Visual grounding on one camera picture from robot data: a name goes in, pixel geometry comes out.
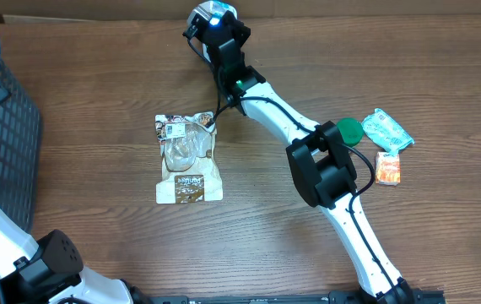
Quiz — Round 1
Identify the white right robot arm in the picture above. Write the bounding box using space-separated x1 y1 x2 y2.
183 1 415 303

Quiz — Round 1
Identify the green lid jar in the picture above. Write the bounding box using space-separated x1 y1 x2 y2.
337 117 365 147

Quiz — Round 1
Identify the small teal tissue pack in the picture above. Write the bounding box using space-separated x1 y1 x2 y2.
197 0 238 19

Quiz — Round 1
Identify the orange tissue pack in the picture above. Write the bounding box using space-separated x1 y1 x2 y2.
376 152 401 186

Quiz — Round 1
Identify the brown snack pouch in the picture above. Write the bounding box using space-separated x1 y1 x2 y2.
155 111 224 204

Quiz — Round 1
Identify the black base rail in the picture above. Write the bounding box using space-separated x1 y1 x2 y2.
138 288 448 304

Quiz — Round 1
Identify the teal tissue pack wrapper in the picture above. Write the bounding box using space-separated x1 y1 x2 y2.
361 108 414 155

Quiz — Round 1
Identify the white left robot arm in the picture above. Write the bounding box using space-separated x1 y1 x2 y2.
0 60 147 303

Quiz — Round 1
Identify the white barcode scanner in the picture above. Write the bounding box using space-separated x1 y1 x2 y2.
202 43 212 63

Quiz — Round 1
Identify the grey plastic basket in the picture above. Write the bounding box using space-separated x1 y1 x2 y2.
0 48 43 232

